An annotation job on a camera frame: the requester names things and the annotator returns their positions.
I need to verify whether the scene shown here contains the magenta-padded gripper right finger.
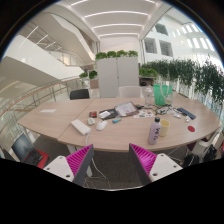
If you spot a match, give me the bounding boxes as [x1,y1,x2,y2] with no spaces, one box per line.
[128,143,184,187]

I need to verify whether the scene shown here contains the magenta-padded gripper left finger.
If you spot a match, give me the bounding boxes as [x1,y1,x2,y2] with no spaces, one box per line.
[43,143,95,188]

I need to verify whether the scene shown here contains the lilac drink bottle black cap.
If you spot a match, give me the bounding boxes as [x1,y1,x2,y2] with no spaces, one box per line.
[147,116,163,146]

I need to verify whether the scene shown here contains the white power strip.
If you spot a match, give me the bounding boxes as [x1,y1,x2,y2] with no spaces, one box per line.
[70,118,92,136]

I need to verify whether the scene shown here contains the white computer mouse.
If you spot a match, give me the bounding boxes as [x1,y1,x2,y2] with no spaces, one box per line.
[95,119,109,131]

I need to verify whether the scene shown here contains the colourful sticker sheet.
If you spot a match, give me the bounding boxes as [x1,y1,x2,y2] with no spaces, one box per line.
[133,109,156,120]

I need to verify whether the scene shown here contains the white card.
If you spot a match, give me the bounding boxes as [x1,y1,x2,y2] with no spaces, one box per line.
[99,110,111,120]

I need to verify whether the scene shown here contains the open white magazine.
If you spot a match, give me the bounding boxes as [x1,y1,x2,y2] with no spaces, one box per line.
[114,101,139,118]

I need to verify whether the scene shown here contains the black notebook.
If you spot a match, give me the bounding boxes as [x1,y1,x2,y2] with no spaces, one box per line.
[98,108,120,121]

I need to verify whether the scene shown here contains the white paper sheet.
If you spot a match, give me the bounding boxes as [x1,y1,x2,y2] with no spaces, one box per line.
[39,108,58,115]

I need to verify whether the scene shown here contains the clear shaker bottle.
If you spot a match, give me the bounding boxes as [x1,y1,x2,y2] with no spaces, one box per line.
[143,85,154,108]

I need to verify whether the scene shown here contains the black chair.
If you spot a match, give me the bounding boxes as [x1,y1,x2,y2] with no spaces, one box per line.
[69,88,91,101]

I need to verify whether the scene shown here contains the green tote bag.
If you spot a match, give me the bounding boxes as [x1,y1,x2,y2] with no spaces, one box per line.
[152,83,174,107]

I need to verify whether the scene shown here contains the tall white cabinet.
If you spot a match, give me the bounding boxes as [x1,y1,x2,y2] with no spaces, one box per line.
[95,56,140,99]

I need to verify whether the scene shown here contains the potted green plant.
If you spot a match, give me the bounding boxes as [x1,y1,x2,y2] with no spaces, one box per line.
[78,69,99,90]

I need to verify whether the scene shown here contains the row of green hedge plants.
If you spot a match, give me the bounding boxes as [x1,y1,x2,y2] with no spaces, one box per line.
[139,58,224,104]

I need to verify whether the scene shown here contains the green plants on cabinet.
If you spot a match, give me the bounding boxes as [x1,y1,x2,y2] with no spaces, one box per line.
[94,49,139,62]

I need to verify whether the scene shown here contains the tangled black cables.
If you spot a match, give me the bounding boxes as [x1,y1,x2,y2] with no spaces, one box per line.
[153,104,178,116]

